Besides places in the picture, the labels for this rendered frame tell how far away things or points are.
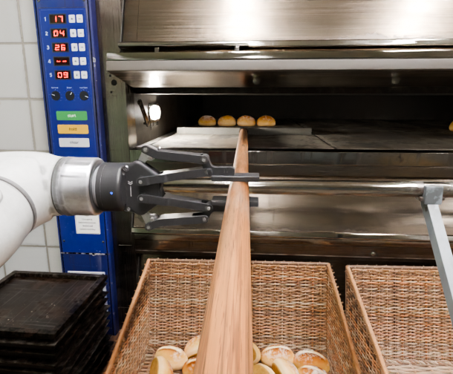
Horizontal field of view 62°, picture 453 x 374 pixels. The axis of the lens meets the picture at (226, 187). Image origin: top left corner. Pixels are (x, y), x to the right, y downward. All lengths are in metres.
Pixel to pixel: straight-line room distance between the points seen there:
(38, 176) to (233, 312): 0.42
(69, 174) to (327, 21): 0.78
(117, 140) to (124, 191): 0.60
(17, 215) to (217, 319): 0.37
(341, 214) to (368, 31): 0.50
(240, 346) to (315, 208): 0.96
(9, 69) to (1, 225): 0.83
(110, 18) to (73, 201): 0.70
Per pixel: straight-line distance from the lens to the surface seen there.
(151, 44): 1.03
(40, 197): 0.59
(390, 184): 0.78
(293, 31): 1.09
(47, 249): 1.36
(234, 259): 0.29
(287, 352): 1.17
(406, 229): 1.21
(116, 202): 0.57
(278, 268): 1.17
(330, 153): 1.12
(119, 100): 1.16
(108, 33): 1.18
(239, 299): 0.25
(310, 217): 1.14
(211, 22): 1.11
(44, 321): 1.02
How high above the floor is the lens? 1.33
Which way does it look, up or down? 13 degrees down
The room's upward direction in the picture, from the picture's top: straight up
